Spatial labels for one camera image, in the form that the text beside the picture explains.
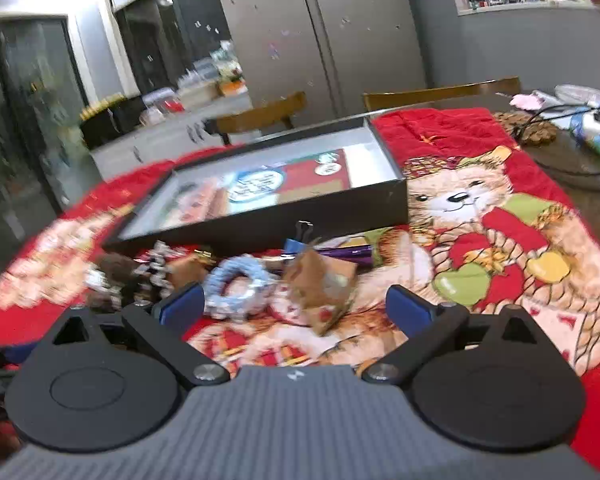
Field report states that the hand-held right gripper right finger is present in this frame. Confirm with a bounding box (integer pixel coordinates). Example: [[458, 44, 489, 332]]
[[362, 285, 556, 386]]

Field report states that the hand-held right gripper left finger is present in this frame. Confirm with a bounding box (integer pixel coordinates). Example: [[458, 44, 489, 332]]
[[50, 282, 231, 388]]

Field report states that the blue crocheted scrunchie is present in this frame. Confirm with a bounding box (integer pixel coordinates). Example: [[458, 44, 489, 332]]
[[203, 255, 276, 321]]

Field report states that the brown paper packet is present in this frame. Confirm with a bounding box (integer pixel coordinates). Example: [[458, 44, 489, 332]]
[[282, 247, 358, 336]]

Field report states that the black storage box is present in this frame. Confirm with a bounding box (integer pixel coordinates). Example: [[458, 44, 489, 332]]
[[101, 115, 409, 258]]

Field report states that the purple wrapper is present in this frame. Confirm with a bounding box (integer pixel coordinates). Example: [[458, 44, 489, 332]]
[[312, 242, 376, 266]]

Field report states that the blue binder clip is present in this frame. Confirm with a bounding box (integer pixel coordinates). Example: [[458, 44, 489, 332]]
[[284, 220, 316, 256]]

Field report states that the white kitchen cabinet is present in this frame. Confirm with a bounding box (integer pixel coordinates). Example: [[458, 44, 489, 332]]
[[87, 95, 261, 181]]

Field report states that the red printed blanket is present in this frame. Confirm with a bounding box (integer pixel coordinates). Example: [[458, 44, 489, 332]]
[[0, 107, 600, 471]]

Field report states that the black microwave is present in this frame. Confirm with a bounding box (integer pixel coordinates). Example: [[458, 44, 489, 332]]
[[80, 95, 146, 151]]

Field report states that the wooden chair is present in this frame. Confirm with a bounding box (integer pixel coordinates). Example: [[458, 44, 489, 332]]
[[362, 76, 522, 112], [205, 91, 307, 146]]

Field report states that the row of gold wrapped sweets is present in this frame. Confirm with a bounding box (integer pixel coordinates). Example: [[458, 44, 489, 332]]
[[80, 92, 126, 121]]

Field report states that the wooden bead trivet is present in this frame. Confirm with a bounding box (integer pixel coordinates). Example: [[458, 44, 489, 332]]
[[494, 110, 561, 147]]

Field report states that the pink cloth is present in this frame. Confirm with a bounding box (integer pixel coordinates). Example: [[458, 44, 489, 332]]
[[509, 91, 548, 111]]

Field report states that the snack bag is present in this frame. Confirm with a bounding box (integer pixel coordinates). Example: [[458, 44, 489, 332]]
[[220, 42, 246, 96]]

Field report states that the glass display cabinet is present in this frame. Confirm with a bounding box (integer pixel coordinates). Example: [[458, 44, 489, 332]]
[[0, 15, 88, 281]]

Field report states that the blue printed plastic bag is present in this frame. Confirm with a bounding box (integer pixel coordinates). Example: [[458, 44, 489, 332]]
[[555, 84, 600, 163]]

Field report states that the silver refrigerator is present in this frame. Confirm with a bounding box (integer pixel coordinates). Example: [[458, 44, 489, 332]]
[[210, 0, 428, 126]]

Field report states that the black white beaded hair tie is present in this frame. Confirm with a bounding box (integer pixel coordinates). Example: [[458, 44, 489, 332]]
[[132, 240, 178, 301]]

